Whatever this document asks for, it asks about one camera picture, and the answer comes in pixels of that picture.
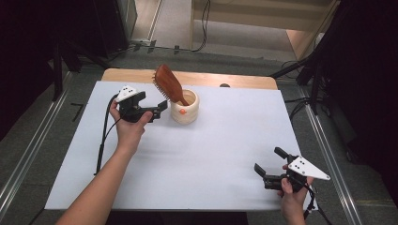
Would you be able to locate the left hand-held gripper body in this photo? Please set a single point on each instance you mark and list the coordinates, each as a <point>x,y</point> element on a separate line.
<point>130,108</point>

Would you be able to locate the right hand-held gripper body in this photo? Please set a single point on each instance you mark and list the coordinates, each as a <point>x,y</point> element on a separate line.
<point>305,168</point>

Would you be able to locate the brown wooden hairbrush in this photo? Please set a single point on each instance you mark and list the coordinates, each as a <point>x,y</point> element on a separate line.
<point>167,82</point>

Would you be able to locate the cream ceramic cup orange beak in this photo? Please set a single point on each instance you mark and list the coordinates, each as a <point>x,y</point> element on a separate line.
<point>184,115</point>

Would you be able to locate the person's left hand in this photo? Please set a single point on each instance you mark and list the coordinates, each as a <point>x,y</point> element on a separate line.
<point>130,134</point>

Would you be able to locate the person's right hand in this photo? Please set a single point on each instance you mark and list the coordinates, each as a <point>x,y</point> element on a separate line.
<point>292,201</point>

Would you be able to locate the white board sheet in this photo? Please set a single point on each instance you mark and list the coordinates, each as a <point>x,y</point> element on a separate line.
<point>203,150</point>

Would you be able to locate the dark metal cabinet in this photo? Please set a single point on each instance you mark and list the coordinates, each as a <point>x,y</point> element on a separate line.
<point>112,25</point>

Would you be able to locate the black tripod stand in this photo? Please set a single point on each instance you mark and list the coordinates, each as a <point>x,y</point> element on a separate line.
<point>314,81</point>

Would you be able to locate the light wooden shelf unit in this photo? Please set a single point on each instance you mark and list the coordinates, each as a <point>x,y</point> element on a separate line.
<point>250,18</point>

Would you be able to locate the silver metal floor rail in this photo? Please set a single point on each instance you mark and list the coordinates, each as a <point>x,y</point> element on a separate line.
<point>331,162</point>
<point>34,140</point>

